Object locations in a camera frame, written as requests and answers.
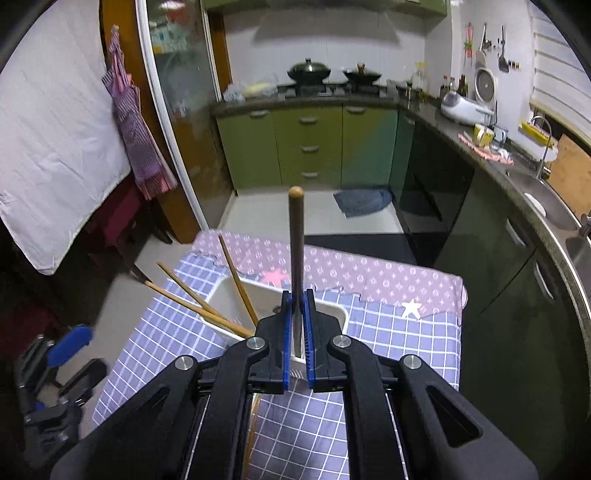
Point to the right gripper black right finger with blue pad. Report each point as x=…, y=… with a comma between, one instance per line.
x=403, y=419

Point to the yellow mug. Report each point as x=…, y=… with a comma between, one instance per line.
x=482, y=136

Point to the black gas stove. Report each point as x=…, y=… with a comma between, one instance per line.
x=346, y=89

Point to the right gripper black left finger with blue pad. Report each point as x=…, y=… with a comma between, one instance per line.
x=189, y=421

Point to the wooden chopstick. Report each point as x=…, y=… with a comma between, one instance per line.
x=208, y=316
x=296, y=212
x=200, y=301
x=251, y=435
x=238, y=282

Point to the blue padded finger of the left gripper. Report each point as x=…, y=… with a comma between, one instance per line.
x=76, y=339

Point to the steel kitchen sink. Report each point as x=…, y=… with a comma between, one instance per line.
x=573, y=236

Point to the wooden cutting board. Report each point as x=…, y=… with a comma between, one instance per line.
x=571, y=176

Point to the black wok with lid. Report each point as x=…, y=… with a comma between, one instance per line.
x=309, y=73

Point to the wooden chopstick on table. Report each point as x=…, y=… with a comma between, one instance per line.
x=251, y=435

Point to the purple checkered tablecloth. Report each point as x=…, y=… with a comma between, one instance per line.
x=395, y=308

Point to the blue floor rag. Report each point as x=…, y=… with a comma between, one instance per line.
x=362, y=202

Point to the green lower kitchen cabinets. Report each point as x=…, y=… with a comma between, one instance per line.
x=319, y=146

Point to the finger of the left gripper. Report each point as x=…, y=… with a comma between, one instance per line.
x=85, y=380

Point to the black floor mat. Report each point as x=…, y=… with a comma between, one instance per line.
x=392, y=247

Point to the white hanging sheet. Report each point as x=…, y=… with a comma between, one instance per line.
x=61, y=152

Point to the plastic bag on counter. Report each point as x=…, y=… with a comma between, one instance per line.
x=241, y=93

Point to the range hood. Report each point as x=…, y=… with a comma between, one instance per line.
x=422, y=8

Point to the pink dish cloth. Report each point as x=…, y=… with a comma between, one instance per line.
x=486, y=153

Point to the black pan with wooden knob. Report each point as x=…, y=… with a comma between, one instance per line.
x=361, y=75

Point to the white rice cooker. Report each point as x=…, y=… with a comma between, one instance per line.
x=481, y=110

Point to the white window blind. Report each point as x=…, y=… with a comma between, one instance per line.
x=561, y=87

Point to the glass sliding door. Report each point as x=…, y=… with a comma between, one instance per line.
x=178, y=60

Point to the purple checkered apron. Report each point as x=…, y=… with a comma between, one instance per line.
x=152, y=174

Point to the chrome faucet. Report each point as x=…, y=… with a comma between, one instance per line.
x=548, y=140

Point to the hanging black spatula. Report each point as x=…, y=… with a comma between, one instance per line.
x=503, y=64

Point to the white plastic utensil holder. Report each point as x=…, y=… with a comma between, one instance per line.
x=225, y=299

